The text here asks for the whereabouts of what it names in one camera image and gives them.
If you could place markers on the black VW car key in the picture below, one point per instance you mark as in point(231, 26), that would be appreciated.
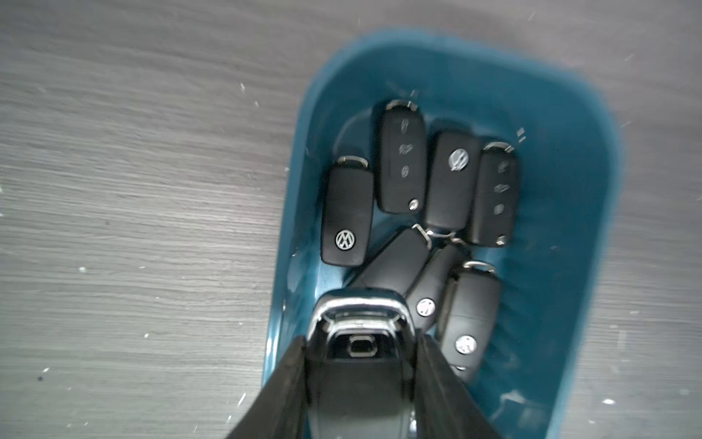
point(452, 181)

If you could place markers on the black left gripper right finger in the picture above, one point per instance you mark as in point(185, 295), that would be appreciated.
point(443, 405)

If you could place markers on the teal plastic storage box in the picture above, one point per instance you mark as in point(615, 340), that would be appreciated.
point(569, 151)

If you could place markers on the black Audi car key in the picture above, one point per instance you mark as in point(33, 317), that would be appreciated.
point(397, 265)

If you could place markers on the silver black BMW key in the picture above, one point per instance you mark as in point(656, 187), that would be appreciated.
point(360, 363)

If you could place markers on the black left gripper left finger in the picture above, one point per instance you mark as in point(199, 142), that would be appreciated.
point(279, 410)

